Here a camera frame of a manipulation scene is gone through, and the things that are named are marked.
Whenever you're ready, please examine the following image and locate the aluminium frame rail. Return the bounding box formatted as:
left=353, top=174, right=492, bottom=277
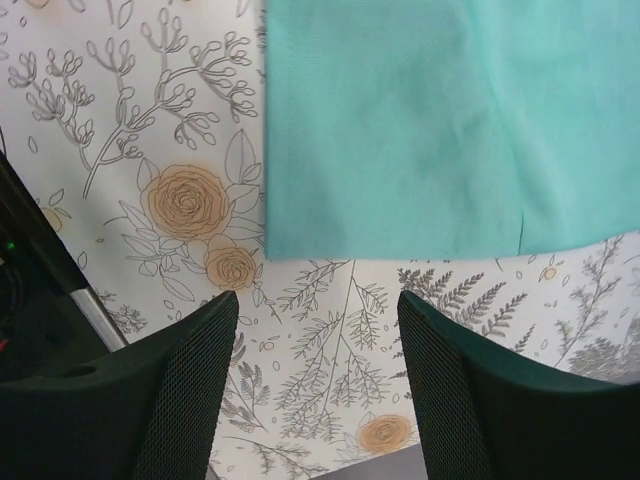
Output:
left=70, top=287, right=129, bottom=352

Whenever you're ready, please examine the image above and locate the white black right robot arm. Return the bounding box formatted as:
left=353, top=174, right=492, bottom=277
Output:
left=1, top=162, right=639, bottom=479

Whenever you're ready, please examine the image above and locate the floral patterned table mat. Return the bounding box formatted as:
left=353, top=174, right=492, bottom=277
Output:
left=1, top=1, right=639, bottom=479

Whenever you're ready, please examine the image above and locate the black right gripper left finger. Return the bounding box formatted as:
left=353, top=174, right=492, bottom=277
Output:
left=1, top=291, right=239, bottom=479

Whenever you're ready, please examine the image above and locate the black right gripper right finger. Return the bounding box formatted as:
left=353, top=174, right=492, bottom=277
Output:
left=397, top=291, right=639, bottom=479

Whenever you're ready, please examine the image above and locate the teal t shirt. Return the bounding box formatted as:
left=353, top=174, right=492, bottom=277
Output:
left=265, top=1, right=639, bottom=260

